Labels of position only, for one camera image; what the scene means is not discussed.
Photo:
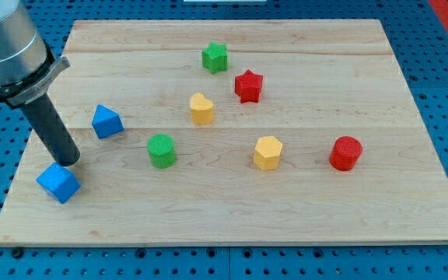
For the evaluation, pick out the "blue cube block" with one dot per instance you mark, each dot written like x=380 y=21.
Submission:
x=58 y=182

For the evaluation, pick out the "red cylinder block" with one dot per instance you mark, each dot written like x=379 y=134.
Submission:
x=345 y=153

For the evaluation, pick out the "blue triangle block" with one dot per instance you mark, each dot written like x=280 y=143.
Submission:
x=106 y=122

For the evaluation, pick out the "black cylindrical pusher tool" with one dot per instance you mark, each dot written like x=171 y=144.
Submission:
x=51 y=130

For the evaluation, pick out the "green star block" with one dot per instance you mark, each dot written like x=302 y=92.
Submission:
x=215 y=58

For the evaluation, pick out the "wooden board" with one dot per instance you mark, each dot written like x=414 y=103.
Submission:
x=323 y=79

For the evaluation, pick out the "red star block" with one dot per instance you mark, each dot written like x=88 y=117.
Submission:
x=248 y=86

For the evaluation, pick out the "green cylinder block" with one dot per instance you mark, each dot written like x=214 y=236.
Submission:
x=161 y=151

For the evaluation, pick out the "yellow heart block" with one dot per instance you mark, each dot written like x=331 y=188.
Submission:
x=202 y=109

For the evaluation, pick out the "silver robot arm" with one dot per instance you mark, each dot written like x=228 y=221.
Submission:
x=28 y=66

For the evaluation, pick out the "yellow hexagon block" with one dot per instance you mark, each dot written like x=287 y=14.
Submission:
x=267 y=153

